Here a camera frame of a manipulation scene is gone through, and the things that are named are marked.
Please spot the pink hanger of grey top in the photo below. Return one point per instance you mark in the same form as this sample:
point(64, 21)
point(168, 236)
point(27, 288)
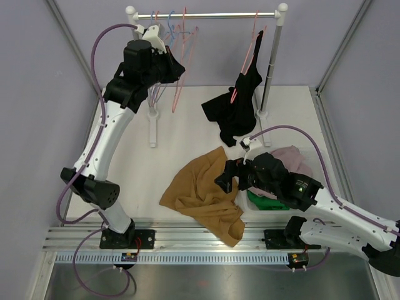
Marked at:
point(168, 38)

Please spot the mauve tank top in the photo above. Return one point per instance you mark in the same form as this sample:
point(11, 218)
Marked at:
point(293, 161)

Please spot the left small circuit board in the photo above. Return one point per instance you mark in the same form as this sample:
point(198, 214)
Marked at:
point(127, 256)

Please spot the white slotted cable duct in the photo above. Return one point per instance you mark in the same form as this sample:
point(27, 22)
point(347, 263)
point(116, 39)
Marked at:
point(177, 258)

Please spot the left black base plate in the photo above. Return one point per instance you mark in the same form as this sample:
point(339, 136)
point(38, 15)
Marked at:
point(139, 238)

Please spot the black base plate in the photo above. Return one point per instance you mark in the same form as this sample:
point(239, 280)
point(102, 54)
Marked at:
point(139, 238)
point(275, 239)

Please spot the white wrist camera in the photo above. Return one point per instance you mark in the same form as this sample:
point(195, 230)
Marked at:
point(250, 145)
point(152, 34)

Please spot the green tank top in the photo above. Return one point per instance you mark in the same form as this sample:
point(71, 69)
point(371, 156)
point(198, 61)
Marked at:
point(265, 203)

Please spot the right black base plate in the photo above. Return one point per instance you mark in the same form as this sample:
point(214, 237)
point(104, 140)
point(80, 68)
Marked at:
point(275, 239)

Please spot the blue hanger of mauve top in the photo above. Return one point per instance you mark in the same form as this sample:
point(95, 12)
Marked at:
point(175, 32)

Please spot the pink hanger of brown top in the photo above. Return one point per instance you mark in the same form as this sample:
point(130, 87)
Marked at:
point(189, 40)

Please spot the black tank top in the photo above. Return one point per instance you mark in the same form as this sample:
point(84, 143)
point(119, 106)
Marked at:
point(233, 111)

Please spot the aluminium mounting rail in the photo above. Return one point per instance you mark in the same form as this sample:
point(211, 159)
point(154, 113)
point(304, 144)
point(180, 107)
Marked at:
point(169, 236)

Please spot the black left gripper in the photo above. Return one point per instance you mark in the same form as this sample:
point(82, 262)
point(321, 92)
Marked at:
point(174, 69)

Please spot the right small circuit board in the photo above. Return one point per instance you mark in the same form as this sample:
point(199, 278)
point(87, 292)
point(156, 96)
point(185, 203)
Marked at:
point(298, 258)

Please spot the small circuit board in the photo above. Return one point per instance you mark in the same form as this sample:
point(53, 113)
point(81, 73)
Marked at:
point(298, 258)
point(127, 256)

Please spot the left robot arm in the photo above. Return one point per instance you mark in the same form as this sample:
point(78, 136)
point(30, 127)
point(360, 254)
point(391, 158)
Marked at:
point(145, 64)

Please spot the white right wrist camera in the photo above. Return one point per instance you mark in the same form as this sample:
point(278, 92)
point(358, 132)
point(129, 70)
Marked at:
point(250, 145)

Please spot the blue wire hanger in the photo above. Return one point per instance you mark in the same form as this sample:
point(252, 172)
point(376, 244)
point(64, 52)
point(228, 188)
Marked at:
point(155, 91)

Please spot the brown tank top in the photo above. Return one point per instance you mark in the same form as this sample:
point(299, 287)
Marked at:
point(193, 193)

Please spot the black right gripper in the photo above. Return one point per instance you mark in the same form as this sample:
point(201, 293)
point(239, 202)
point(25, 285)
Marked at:
point(233, 168)

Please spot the white plastic basket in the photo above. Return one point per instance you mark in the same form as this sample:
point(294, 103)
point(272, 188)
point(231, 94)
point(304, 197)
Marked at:
point(313, 161)

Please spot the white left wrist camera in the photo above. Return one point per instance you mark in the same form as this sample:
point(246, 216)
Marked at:
point(152, 34)

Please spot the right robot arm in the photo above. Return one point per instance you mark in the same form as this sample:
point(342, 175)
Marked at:
point(337, 223)

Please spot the pink hanger of black top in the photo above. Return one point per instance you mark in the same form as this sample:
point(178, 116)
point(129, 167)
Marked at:
point(247, 62)

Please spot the white metal clothes rack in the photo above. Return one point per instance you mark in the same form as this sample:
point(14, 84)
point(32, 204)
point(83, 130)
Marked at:
point(279, 15)

